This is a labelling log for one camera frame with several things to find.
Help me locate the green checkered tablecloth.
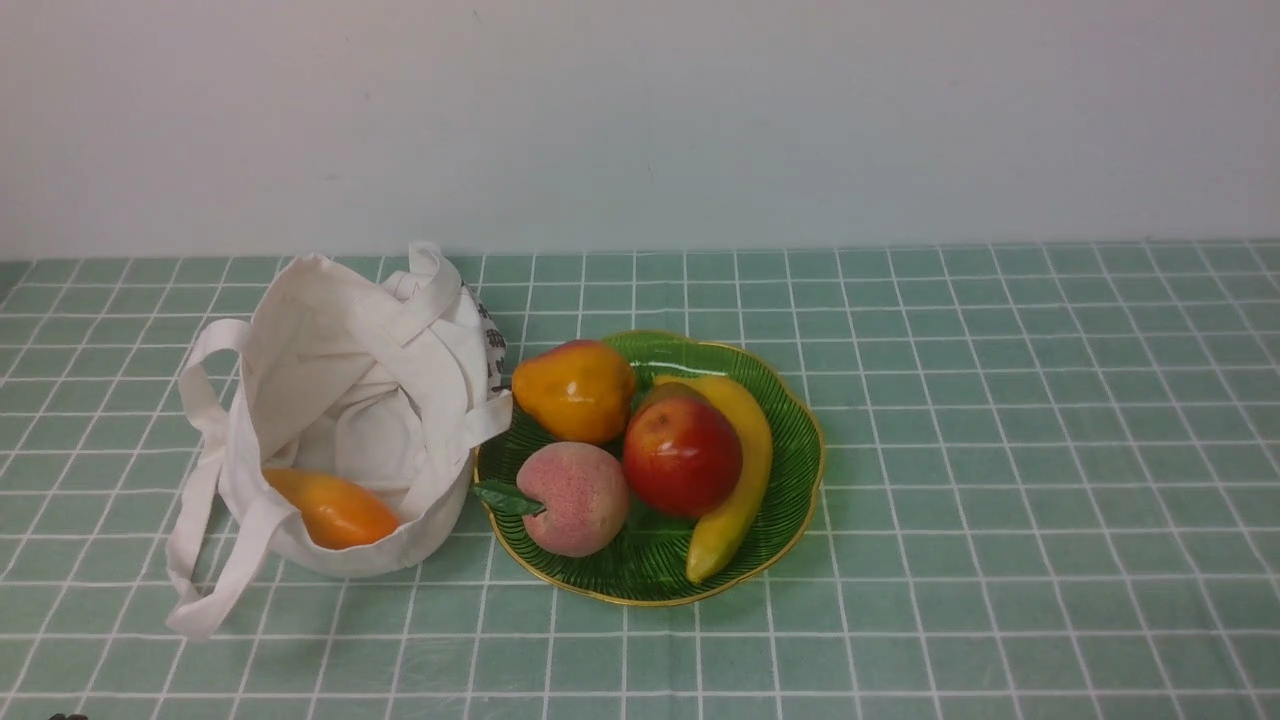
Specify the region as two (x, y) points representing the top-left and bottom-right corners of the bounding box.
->
(1, 242), (1279, 719)

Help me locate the white cloth tote bag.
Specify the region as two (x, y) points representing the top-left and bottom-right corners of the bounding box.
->
(165, 242), (513, 641)

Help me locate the orange mango fruit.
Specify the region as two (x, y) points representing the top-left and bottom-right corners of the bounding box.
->
(262, 468), (401, 550)

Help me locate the red apple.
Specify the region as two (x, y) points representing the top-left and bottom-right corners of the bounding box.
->
(622, 382), (742, 520)

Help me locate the green leaf-shaped glass plate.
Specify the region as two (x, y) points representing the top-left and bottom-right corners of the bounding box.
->
(486, 329), (826, 607)

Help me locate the pink peach with leaf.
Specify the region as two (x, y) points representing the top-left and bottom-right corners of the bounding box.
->
(474, 441), (630, 559)

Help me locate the yellow-orange pear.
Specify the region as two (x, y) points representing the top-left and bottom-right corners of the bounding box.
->
(511, 340), (637, 445)

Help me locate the yellow banana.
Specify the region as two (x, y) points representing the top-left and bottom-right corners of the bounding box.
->
(655, 374), (773, 584)

